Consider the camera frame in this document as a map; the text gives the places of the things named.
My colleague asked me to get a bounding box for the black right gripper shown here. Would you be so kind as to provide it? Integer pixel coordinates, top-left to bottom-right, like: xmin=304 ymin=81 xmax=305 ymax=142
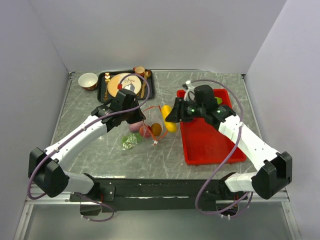
xmin=164 ymin=97 xmax=205 ymax=123

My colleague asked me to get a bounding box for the yellow brown mango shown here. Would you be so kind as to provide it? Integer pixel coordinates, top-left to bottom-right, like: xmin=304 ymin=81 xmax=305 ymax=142
xmin=150 ymin=122 xmax=163 ymax=137

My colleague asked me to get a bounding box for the clear zip bag orange zipper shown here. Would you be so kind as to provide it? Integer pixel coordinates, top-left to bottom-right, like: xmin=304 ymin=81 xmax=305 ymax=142
xmin=121 ymin=104 xmax=169 ymax=151

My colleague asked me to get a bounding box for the pink red peach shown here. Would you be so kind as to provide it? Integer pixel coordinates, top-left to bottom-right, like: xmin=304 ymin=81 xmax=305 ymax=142
xmin=129 ymin=121 xmax=143 ymax=132

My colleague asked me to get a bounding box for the red apple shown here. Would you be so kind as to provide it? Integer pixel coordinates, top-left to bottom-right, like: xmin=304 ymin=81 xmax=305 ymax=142
xmin=139 ymin=125 xmax=152 ymax=139

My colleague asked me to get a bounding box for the green grape bunch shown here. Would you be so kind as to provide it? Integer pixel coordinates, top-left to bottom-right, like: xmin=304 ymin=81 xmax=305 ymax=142
xmin=121 ymin=132 xmax=143 ymax=150

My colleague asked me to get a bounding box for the green apple slice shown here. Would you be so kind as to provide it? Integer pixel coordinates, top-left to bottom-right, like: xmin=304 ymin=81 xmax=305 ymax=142
xmin=216 ymin=97 xmax=223 ymax=105

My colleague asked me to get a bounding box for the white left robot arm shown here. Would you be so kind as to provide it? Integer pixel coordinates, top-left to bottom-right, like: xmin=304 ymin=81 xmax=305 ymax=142
xmin=28 ymin=88 xmax=145 ymax=201

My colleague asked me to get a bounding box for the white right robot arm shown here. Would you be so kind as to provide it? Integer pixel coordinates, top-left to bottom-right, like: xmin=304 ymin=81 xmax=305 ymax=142
xmin=165 ymin=81 xmax=293 ymax=200

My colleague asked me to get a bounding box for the black serving tray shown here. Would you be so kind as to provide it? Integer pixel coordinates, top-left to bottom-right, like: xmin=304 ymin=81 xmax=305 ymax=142
xmin=97 ymin=69 xmax=155 ymax=103

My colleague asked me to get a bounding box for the orange cream plate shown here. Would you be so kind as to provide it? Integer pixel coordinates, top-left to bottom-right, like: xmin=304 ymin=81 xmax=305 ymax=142
xmin=107 ymin=72 xmax=142 ymax=97

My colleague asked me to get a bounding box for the gold fork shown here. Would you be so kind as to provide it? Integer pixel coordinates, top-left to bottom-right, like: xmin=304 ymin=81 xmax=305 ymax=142
xmin=103 ymin=72 xmax=111 ymax=101

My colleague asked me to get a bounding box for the small orange cup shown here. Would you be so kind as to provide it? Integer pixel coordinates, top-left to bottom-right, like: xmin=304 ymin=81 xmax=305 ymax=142
xmin=133 ymin=66 xmax=146 ymax=77

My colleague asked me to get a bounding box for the gold spoon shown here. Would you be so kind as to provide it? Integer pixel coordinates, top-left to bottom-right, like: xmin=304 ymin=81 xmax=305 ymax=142
xmin=140 ymin=70 xmax=152 ymax=99

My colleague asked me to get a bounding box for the red plastic tray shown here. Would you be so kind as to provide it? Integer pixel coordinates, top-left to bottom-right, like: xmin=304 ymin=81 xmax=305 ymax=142
xmin=176 ymin=88 xmax=247 ymax=166

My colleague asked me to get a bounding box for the white orange bowl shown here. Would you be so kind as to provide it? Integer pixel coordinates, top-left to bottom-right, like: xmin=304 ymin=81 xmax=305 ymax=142
xmin=78 ymin=72 xmax=98 ymax=92

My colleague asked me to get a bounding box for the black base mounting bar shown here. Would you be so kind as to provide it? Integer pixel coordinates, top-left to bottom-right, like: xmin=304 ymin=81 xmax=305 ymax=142
xmin=69 ymin=178 xmax=244 ymax=213

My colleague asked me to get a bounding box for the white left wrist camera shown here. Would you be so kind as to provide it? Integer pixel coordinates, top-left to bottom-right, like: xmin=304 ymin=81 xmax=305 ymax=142
xmin=117 ymin=83 xmax=137 ymax=95

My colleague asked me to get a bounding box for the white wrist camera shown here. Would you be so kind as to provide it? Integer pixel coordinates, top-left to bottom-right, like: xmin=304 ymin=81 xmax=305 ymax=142
xmin=182 ymin=80 xmax=195 ymax=101
xmin=117 ymin=83 xmax=137 ymax=95

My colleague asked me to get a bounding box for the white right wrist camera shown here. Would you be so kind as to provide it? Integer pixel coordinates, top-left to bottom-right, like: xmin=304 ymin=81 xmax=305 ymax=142
xmin=182 ymin=80 xmax=195 ymax=101

